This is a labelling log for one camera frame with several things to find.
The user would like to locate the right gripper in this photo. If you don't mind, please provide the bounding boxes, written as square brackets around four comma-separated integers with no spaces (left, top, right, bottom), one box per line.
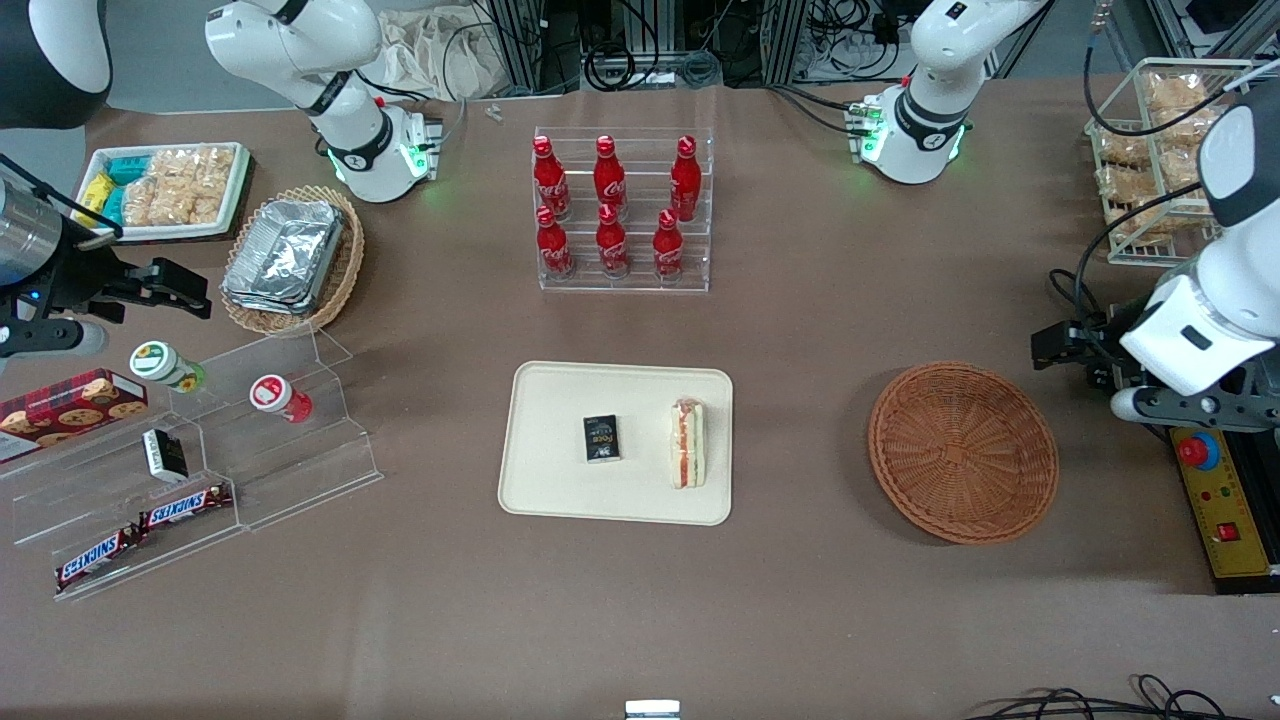
[0,213,213,323]

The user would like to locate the clear bag of crackers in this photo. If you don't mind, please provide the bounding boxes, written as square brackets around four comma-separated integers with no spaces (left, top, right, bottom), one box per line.
[148,147,237,189]
[121,178,227,228]

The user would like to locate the triangle sandwich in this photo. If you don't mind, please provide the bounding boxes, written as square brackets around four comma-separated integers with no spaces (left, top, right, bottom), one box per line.
[668,396,708,491]

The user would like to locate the coiled black cables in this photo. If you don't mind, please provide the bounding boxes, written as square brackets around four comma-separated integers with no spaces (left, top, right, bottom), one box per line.
[584,42,723,93]

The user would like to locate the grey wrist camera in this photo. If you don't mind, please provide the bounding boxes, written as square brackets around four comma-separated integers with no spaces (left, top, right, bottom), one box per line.
[1109,384,1280,434]
[0,318,109,363]

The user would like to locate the beige cloth bag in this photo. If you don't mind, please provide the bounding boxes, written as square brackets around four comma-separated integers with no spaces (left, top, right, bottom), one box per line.
[376,6,507,102]

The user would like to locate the cream plastic tray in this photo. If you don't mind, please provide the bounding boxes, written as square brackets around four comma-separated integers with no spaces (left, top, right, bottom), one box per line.
[497,360,735,527]

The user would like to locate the red cookie box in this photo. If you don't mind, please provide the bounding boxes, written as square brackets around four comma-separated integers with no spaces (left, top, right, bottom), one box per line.
[0,368,150,465]

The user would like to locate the small black white box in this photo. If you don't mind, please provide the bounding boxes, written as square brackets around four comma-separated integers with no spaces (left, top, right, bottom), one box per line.
[141,427,190,484]

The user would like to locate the black floor cables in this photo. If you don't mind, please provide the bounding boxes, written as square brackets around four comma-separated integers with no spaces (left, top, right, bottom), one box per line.
[963,674,1280,720]

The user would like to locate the white snack tray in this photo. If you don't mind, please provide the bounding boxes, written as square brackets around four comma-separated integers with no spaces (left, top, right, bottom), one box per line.
[76,142,252,244]

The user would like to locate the red emergency stop button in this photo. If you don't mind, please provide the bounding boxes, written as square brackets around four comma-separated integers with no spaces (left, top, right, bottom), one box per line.
[1176,431,1222,472]

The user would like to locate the red capped drink bottle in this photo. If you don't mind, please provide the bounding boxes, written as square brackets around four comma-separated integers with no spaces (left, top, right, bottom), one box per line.
[249,373,314,424]

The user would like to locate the red cola bottle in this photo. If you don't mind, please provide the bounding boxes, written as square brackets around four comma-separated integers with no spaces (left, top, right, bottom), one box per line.
[652,208,686,283]
[669,135,704,224]
[532,135,572,222]
[595,203,632,280]
[593,134,629,220]
[535,205,577,282]

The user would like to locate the yellow snack packet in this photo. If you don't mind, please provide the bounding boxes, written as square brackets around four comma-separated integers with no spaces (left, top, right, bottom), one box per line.
[77,172,117,219]

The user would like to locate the snickers chocolate bar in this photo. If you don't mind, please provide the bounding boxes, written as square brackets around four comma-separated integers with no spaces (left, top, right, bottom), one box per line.
[137,483,234,533]
[54,526,141,593]

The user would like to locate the small black card box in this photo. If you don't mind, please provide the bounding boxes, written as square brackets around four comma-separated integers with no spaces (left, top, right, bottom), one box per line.
[583,413,623,464]

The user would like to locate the round brown wicker basket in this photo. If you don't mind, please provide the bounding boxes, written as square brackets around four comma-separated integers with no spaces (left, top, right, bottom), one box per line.
[867,361,1060,546]

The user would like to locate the stack of foil containers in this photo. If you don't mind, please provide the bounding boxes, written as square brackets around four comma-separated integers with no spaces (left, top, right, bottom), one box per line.
[220,198,347,317]

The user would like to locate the clear acrylic stepped stand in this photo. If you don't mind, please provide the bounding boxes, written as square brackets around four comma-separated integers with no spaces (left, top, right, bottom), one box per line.
[8,324,385,603]

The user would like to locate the clear acrylic bottle rack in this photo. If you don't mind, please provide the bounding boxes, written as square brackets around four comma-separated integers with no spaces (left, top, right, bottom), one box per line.
[532,126,714,294]

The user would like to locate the yellow black control box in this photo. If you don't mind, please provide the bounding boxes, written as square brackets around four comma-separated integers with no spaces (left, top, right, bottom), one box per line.
[1164,424,1280,594]

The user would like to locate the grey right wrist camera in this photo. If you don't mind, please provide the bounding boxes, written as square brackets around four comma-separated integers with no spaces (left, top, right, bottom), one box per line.
[0,318,109,363]

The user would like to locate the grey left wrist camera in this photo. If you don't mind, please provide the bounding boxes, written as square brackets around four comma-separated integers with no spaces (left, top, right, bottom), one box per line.
[1109,384,1280,434]

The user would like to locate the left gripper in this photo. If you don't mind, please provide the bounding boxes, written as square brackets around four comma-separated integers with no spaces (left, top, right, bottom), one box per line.
[1031,273,1278,398]

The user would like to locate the oval wicker basket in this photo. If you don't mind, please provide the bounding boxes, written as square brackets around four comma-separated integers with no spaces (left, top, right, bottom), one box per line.
[219,185,367,338]

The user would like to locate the green capped drink bottle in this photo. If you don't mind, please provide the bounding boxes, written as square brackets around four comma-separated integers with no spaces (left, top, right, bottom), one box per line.
[129,340,208,394]

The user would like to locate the white wire shelf basket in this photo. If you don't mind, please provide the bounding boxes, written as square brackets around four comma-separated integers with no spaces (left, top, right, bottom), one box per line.
[1084,56,1264,268]

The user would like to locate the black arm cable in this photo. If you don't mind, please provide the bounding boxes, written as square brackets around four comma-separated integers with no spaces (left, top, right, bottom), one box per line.
[1048,0,1233,336]

